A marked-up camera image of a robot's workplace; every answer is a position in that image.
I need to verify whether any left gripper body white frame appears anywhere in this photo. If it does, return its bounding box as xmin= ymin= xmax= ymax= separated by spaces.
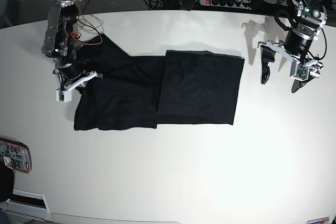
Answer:
xmin=258 ymin=40 xmax=323 ymax=79

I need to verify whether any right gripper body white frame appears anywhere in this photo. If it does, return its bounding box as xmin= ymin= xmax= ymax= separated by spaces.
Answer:
xmin=53 ymin=68 xmax=103 ymax=91

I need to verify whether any black T-shirt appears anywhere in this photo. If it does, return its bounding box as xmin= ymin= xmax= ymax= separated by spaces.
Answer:
xmin=73 ymin=36 xmax=245 ymax=131

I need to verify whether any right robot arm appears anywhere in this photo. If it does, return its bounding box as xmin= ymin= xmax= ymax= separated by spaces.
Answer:
xmin=42 ymin=0 xmax=102 ymax=102

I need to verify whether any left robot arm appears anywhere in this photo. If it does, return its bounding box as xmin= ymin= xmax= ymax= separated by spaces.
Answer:
xmin=258 ymin=0 xmax=328 ymax=93

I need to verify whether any orange clear parts box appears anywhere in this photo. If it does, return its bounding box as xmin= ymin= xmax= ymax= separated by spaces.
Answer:
xmin=1 ymin=137 xmax=32 ymax=174

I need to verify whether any white device at table edge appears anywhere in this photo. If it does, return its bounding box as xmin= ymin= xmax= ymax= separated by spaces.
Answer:
xmin=1 ymin=189 xmax=50 ymax=221

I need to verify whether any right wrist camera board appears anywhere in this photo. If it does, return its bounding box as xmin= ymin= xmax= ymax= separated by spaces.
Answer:
xmin=56 ymin=90 xmax=72 ymax=103

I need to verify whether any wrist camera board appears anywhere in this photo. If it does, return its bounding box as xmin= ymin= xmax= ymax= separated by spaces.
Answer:
xmin=290 ymin=61 xmax=309 ymax=81
xmin=56 ymin=90 xmax=72 ymax=103

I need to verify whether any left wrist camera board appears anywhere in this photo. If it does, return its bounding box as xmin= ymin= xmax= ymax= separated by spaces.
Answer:
xmin=290 ymin=61 xmax=309 ymax=81

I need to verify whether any white power strip red switch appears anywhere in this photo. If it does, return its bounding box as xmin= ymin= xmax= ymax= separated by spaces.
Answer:
xmin=199 ymin=0 xmax=251 ymax=10

